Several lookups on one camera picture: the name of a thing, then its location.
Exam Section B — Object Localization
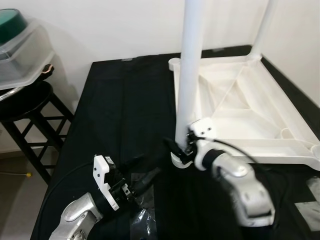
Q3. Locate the black round stool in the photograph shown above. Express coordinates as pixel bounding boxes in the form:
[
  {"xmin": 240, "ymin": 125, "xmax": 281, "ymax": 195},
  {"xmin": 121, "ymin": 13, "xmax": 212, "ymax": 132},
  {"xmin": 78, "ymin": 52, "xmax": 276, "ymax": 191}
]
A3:
[{"xmin": 0, "ymin": 82, "xmax": 76, "ymax": 183}]

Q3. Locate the green round lid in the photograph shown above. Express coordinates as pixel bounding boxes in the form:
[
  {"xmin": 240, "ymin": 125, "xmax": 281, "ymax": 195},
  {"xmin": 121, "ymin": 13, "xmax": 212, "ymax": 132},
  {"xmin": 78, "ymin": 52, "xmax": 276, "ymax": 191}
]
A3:
[{"xmin": 0, "ymin": 9, "xmax": 28, "ymax": 38}]

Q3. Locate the yellow tipped thin rod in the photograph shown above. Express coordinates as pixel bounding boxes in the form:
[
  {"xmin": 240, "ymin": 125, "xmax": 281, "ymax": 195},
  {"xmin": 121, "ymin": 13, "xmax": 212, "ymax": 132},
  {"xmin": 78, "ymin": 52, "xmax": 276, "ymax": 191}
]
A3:
[{"xmin": 0, "ymin": 171, "xmax": 32, "ymax": 179}]

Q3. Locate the clear plastic storage box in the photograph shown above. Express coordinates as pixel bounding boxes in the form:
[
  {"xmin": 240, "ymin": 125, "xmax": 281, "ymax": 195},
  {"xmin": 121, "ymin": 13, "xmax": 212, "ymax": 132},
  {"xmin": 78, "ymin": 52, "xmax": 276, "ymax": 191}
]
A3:
[{"xmin": 0, "ymin": 20, "xmax": 55, "ymax": 91}]

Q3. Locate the white plastic table top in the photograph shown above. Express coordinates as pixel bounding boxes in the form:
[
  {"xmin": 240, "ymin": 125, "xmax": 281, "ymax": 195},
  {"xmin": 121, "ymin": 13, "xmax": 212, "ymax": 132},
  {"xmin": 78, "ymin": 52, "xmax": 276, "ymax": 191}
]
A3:
[{"xmin": 168, "ymin": 54, "xmax": 320, "ymax": 171}]

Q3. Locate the white plastic table leg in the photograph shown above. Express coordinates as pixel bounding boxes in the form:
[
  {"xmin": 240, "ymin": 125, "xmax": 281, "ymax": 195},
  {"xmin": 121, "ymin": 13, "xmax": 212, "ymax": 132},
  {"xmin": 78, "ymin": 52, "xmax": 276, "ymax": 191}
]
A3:
[
  {"xmin": 247, "ymin": 0, "xmax": 280, "ymax": 60},
  {"xmin": 175, "ymin": 0, "xmax": 207, "ymax": 156}
]

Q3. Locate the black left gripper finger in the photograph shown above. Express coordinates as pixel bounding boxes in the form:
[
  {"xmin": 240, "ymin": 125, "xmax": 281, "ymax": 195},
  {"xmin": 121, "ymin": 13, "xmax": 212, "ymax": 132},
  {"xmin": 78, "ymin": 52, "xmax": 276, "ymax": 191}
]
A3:
[
  {"xmin": 131, "ymin": 167, "xmax": 163, "ymax": 193},
  {"xmin": 122, "ymin": 154, "xmax": 148, "ymax": 171}
]

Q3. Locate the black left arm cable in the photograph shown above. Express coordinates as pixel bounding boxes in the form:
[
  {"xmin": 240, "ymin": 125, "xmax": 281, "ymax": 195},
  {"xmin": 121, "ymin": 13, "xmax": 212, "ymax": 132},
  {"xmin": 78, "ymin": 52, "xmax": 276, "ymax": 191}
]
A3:
[{"xmin": 35, "ymin": 162, "xmax": 98, "ymax": 236}]

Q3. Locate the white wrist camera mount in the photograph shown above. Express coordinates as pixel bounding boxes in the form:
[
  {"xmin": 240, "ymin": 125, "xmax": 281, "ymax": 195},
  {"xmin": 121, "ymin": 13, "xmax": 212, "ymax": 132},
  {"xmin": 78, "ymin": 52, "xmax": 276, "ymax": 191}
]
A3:
[
  {"xmin": 189, "ymin": 117, "xmax": 217, "ymax": 171},
  {"xmin": 92, "ymin": 155, "xmax": 121, "ymax": 212}
]

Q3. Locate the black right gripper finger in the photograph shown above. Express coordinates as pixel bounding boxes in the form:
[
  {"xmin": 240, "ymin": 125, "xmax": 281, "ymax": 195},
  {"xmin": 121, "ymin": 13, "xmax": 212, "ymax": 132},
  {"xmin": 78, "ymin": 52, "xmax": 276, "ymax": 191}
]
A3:
[{"xmin": 166, "ymin": 137, "xmax": 188, "ymax": 158}]

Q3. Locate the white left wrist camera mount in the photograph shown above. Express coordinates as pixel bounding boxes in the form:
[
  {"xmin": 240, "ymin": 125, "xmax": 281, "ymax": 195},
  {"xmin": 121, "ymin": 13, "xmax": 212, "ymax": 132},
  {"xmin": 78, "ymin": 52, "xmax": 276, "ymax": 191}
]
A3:
[{"xmin": 92, "ymin": 155, "xmax": 121, "ymax": 212}]

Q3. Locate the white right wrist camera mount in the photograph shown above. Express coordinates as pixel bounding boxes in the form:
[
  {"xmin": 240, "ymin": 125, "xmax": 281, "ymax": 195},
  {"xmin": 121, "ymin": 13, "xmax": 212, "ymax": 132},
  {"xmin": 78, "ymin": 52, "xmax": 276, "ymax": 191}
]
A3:
[{"xmin": 189, "ymin": 117, "xmax": 217, "ymax": 171}]

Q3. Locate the black table cloth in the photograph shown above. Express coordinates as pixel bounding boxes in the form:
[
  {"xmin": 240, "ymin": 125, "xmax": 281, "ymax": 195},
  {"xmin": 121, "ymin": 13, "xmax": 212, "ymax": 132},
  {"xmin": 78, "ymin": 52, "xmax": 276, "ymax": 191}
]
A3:
[{"xmin": 30, "ymin": 45, "xmax": 320, "ymax": 240}]

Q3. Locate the clear tape strip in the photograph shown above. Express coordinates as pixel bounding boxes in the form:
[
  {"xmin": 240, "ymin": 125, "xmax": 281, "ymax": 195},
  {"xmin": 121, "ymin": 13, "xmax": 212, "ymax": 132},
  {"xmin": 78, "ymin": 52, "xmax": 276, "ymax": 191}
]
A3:
[{"xmin": 129, "ymin": 207, "xmax": 158, "ymax": 240}]

